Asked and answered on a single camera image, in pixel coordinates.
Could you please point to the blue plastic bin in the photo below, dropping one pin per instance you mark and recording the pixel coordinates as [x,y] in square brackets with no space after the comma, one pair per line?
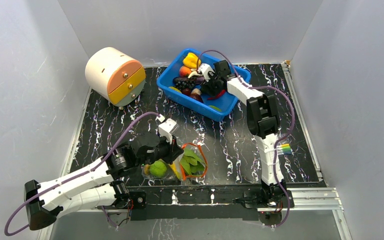
[226,103]

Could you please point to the clear orange zip bag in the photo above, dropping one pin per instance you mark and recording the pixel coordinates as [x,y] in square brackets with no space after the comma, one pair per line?
[178,166]

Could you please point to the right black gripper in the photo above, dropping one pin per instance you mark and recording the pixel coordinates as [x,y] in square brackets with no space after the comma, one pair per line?
[208,84]

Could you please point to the dark purple toy grapes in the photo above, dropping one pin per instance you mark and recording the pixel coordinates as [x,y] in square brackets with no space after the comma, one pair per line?
[182,83]

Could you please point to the green toy lime slice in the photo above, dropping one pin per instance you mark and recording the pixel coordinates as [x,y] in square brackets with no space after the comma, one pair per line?
[215,108]

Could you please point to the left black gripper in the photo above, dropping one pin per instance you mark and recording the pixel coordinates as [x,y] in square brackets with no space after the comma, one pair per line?
[173,150]

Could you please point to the yellow toy bell pepper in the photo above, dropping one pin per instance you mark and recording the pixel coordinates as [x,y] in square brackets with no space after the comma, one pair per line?
[191,61]

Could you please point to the toy mushroom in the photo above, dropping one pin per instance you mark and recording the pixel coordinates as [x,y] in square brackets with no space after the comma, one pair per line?
[196,91]

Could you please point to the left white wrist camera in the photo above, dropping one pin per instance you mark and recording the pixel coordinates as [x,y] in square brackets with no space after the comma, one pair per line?
[166,129]

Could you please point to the dark red toy onion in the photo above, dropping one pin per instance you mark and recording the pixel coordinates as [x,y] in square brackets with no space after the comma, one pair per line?
[196,97]

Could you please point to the light green toy fruit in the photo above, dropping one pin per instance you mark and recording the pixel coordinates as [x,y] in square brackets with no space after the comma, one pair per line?
[158,169]

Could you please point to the yellow green toy mango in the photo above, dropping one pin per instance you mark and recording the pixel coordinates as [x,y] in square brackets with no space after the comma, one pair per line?
[175,89]

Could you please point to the round cream drawer cabinet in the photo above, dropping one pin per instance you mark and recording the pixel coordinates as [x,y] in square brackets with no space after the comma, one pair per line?
[116,76]

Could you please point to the green toy leaf vegetable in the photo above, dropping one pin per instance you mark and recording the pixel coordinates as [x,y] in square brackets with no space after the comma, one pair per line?
[193,163]

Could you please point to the toy peach left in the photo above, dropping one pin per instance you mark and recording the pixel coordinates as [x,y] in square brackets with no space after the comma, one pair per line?
[184,71]

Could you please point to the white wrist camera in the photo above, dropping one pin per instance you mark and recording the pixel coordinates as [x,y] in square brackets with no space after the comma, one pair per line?
[206,71]
[166,129]

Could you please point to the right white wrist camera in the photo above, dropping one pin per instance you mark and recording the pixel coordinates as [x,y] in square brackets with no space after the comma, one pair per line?
[206,71]

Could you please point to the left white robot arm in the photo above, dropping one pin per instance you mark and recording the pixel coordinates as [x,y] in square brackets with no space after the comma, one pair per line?
[99,183]

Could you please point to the dark red toy plum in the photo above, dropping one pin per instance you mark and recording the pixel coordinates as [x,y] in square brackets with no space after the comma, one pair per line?
[186,91]

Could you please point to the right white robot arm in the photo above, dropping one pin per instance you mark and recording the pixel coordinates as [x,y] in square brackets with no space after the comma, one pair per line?
[263,123]

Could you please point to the red toy chili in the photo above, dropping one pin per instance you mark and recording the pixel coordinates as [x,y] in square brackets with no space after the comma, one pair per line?
[219,95]

